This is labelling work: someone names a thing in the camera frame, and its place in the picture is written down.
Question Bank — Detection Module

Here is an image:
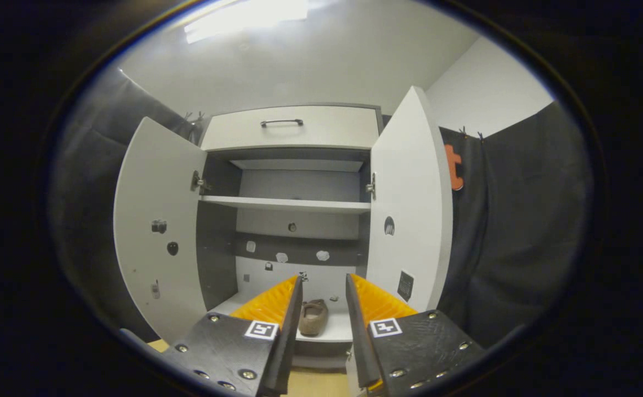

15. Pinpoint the black backdrop cloth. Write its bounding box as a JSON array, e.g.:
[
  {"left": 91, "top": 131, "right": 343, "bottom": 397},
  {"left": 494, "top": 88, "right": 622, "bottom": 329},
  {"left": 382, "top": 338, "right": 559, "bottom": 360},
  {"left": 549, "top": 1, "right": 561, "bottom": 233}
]
[
  {"left": 437, "top": 102, "right": 595, "bottom": 348},
  {"left": 51, "top": 66, "right": 206, "bottom": 337}
]

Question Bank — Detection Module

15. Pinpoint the white cabinet door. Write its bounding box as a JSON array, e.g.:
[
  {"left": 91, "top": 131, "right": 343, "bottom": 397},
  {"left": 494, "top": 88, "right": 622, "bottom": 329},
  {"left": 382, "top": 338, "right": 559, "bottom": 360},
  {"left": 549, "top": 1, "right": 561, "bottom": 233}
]
[
  {"left": 346, "top": 85, "right": 454, "bottom": 395},
  {"left": 113, "top": 116, "right": 209, "bottom": 345}
]

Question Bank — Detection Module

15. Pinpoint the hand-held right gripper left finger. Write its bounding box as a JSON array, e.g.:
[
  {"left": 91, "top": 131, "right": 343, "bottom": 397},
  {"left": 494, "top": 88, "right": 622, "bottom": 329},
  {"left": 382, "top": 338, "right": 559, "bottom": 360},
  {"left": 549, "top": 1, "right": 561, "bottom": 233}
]
[{"left": 159, "top": 275, "right": 304, "bottom": 397}]

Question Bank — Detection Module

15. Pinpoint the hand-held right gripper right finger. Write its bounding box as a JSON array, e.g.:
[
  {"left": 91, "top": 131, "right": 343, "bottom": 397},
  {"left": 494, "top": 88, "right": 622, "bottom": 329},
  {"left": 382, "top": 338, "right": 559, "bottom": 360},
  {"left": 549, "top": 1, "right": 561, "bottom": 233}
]
[{"left": 345, "top": 273, "right": 487, "bottom": 395}]

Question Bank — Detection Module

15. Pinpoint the brown fuzzy shoe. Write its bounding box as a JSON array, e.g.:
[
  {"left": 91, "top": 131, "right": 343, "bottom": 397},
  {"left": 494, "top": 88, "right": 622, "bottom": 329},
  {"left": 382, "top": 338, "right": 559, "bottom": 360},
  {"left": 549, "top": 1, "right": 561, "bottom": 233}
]
[{"left": 298, "top": 299, "right": 329, "bottom": 337}]

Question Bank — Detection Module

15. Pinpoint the white grey shoe cabinet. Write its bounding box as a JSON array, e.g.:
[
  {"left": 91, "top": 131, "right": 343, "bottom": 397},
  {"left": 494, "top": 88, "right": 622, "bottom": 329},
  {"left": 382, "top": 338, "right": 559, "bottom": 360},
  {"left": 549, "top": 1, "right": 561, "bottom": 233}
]
[{"left": 194, "top": 103, "right": 385, "bottom": 370}]

